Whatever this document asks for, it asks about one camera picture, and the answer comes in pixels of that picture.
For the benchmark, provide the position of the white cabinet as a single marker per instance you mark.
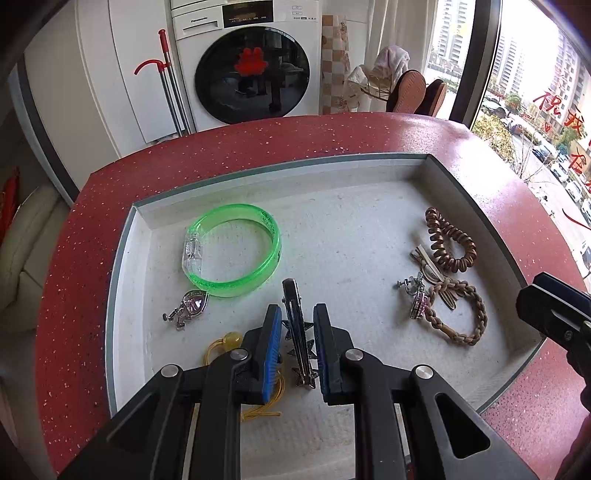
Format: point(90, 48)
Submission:
point(124, 69)

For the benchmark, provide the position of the beige floral cloth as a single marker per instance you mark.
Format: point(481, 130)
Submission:
point(362, 90)

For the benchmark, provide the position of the silver pink earring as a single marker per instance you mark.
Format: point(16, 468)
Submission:
point(418, 307)

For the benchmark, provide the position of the cream sofa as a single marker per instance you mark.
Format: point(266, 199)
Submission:
point(32, 240)

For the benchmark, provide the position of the dark door frame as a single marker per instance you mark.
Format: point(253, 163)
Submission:
point(46, 138)

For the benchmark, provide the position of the black window frame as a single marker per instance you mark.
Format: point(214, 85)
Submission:
point(480, 60)

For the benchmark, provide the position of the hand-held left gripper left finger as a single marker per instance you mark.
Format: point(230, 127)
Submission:
point(272, 350)

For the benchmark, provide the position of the star hair clip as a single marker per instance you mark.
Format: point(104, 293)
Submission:
point(295, 304)

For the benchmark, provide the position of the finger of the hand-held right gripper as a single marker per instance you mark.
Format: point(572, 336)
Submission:
point(561, 284)
point(540, 309)

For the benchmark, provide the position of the checkered panel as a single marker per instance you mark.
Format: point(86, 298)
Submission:
point(332, 64)

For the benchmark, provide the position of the red patterned cushion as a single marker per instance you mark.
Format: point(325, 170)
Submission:
point(10, 194)

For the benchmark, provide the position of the green glitter bangle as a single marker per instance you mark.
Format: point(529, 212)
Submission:
point(272, 244)

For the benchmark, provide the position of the silver heart earring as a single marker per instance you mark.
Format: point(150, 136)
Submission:
point(196, 302)

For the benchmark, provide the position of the white washing machine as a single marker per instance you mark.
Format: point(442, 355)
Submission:
point(189, 55)

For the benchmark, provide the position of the bronze hair clip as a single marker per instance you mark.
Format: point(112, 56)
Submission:
point(425, 261)

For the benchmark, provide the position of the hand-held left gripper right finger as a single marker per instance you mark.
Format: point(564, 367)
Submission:
point(323, 355)

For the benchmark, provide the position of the white cloth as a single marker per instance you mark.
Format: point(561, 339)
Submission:
point(392, 62)

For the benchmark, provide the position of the grey shallow tray box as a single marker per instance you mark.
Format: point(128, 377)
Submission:
point(346, 221)

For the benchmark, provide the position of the red window decal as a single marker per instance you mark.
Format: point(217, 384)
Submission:
point(551, 99)

